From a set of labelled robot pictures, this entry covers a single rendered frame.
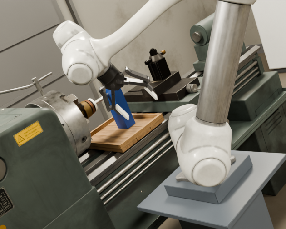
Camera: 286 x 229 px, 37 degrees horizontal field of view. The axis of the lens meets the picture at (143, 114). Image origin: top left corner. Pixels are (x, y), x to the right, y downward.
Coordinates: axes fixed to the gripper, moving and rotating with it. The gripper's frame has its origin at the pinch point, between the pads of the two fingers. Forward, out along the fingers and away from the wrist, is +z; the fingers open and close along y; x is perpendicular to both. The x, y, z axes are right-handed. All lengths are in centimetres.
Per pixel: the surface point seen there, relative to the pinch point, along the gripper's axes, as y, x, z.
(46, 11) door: -99, 255, -5
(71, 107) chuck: -30.3, 19.5, -8.7
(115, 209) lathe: -58, 19, 50
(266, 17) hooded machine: 56, 272, 145
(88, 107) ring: -31.9, 33.6, 2.1
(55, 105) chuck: -34.3, 19.1, -14.1
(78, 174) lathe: -36.9, -6.0, 5.4
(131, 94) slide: -26, 69, 27
